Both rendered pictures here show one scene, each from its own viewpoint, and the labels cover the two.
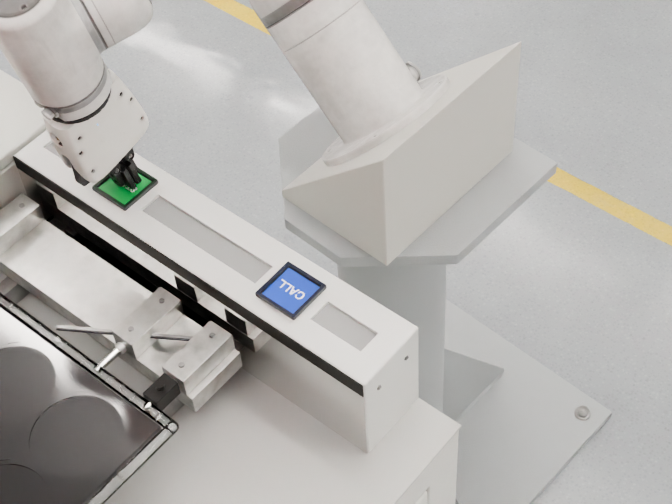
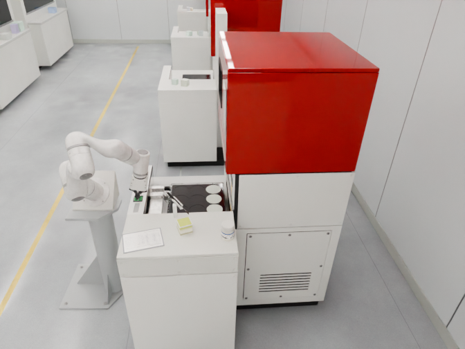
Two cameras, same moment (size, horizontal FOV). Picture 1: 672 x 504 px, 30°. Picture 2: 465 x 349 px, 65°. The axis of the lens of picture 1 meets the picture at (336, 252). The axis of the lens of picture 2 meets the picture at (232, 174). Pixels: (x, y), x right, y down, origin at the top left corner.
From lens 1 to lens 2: 2.74 m
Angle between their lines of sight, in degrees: 89
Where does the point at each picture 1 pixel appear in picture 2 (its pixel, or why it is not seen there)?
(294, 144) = (98, 216)
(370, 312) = not seen: hidden behind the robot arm
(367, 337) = not seen: hidden behind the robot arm
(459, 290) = (55, 305)
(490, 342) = (70, 289)
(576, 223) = (19, 297)
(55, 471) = (187, 188)
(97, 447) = (180, 188)
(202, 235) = not seen: hidden behind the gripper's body
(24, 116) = (133, 217)
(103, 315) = (159, 202)
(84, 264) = (151, 210)
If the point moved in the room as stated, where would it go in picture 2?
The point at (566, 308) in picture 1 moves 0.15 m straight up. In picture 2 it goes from (50, 284) to (46, 271)
